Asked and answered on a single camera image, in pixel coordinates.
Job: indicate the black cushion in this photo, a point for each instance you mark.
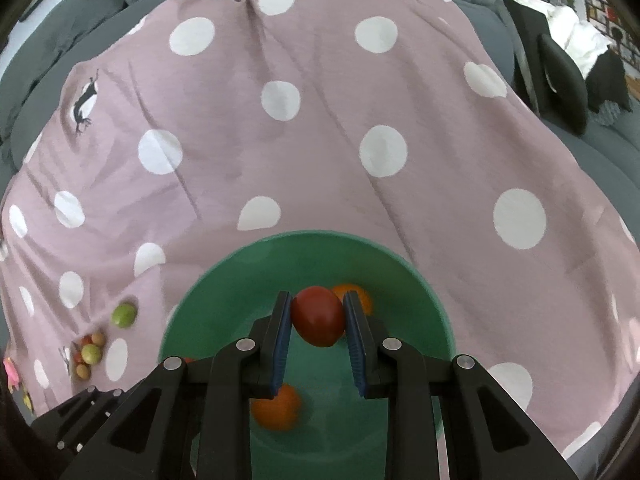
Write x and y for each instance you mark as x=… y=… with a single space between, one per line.
x=562 y=80

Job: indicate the pink toy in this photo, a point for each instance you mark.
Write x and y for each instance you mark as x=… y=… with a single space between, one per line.
x=10 y=374

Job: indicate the grey knitted cloth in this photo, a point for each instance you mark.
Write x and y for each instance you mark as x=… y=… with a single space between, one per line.
x=606 y=111

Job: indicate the yellow toy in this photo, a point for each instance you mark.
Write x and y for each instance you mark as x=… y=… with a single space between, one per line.
x=26 y=400

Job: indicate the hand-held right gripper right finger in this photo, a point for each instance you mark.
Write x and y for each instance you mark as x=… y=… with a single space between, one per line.
x=356 y=345

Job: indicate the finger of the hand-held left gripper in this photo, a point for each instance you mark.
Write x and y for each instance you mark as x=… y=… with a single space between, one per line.
x=80 y=417

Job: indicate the green lime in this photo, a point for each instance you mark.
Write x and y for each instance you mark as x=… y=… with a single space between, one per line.
x=123 y=316

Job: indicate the black and grey pillow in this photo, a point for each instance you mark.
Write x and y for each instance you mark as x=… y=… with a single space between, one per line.
x=525 y=35

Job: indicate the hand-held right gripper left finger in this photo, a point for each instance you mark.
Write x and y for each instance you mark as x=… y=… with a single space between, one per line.
x=281 y=345

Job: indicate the small green apple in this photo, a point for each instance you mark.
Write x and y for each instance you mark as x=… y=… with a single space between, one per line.
x=91 y=354

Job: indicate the wall shelf with pictures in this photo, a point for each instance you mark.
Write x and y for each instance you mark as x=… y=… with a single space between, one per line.
x=602 y=12

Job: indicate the black cloth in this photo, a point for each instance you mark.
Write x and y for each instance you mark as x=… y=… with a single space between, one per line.
x=609 y=80

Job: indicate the red tomato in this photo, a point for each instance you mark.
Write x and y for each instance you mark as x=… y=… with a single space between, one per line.
x=317 y=317

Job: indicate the pink polka-dot blanket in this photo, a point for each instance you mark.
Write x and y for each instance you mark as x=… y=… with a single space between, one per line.
x=310 y=160

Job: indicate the white blanket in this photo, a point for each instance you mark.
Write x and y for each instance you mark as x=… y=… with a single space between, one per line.
x=575 y=30

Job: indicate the orange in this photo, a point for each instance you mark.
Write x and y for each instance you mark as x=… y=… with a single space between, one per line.
x=280 y=410
x=359 y=296

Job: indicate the small yellow-red fruit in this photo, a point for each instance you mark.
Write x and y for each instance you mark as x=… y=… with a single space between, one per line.
x=82 y=371

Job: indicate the green bowl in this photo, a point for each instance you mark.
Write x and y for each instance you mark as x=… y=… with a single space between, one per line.
x=235 y=280

